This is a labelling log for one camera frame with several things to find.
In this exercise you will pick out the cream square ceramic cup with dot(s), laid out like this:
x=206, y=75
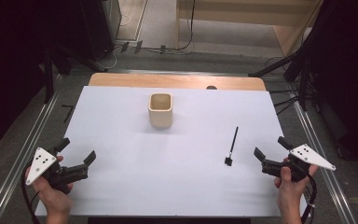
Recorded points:
x=160, y=110

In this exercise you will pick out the person's right hand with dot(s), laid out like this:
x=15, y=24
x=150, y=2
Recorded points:
x=290, y=191

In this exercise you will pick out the black metal stand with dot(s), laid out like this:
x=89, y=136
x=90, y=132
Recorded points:
x=303, y=77
x=48, y=77

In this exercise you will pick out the small black brush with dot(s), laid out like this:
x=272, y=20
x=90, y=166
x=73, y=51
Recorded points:
x=232, y=144

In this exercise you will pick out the dark curtain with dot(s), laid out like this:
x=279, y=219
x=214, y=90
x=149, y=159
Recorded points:
x=9, y=62
x=351, y=77

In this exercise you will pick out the white table cover sheet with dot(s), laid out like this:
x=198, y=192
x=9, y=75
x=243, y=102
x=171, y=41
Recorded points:
x=167, y=174

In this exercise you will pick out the metal floor rail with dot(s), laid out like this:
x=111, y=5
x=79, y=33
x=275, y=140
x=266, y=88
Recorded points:
x=323, y=174
x=21, y=155

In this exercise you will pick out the black cabinet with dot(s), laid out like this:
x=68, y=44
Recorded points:
x=98, y=28

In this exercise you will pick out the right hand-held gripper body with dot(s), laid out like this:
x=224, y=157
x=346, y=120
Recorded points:
x=310, y=157

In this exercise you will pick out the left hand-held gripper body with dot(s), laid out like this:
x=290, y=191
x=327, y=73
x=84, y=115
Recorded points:
x=40, y=164

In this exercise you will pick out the light wooden bench frame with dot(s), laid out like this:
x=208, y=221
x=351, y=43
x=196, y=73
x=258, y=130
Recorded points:
x=230, y=11

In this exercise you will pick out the person's left hand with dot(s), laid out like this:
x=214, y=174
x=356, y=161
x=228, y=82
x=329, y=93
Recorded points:
x=54, y=199

